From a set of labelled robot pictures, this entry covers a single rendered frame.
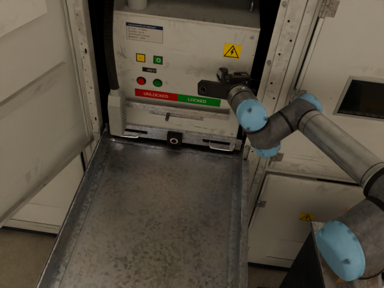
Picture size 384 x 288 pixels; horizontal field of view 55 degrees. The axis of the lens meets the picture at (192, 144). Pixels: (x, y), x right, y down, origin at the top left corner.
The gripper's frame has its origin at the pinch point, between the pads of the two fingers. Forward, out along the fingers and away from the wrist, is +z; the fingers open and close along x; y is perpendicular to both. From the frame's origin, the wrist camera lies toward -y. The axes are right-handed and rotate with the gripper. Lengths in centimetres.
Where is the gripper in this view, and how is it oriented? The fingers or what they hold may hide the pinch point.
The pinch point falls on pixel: (217, 73)
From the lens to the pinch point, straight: 128.5
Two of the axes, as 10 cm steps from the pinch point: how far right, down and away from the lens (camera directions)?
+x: 0.3, -8.6, -5.0
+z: -1.6, -5.0, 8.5
